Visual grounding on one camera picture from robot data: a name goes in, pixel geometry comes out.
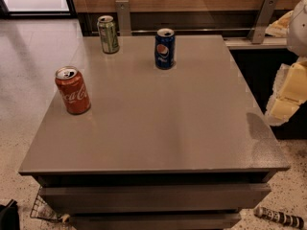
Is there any upper grey drawer front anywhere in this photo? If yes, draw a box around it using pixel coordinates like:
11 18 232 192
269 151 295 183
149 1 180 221
40 183 271 215

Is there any grey drawer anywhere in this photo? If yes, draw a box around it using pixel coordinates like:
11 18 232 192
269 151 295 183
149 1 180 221
40 183 271 215
70 213 241 230

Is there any horizontal metal rail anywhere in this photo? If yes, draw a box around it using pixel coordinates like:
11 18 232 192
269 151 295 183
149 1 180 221
91 26 291 35

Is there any right metal bracket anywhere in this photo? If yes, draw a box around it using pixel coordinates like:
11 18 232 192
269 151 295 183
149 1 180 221
248 0 278 44

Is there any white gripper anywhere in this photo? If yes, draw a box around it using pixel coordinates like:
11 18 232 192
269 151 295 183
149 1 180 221
265 0 307 127

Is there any green soda can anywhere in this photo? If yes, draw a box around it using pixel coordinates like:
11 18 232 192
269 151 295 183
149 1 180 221
97 15 120 54

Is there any left metal bracket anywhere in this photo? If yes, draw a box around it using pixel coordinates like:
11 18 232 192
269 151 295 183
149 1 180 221
115 0 131 36

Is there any metal bracket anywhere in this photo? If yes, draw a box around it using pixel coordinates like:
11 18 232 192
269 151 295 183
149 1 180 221
115 0 131 36
248 0 278 44

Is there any grey drawer cabinet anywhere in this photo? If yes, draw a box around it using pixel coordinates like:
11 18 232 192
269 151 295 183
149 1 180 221
19 35 289 218

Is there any red Coca-Cola can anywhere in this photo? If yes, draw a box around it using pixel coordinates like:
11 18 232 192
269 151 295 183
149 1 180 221
55 66 91 115

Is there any blue Pepsi can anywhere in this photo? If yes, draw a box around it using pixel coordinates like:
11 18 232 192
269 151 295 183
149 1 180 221
154 28 176 70

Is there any lower grey drawer front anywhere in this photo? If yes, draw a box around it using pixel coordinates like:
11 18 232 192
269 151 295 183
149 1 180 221
70 213 241 230

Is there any wire basket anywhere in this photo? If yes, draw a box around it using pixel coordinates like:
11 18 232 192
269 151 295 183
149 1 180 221
30 188 70 223

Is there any black bag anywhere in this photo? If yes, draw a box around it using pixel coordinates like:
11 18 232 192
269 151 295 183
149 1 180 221
0 199 20 230

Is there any black white patterned stick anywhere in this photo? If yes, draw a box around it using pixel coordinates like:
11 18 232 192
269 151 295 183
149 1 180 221
253 207 305 230

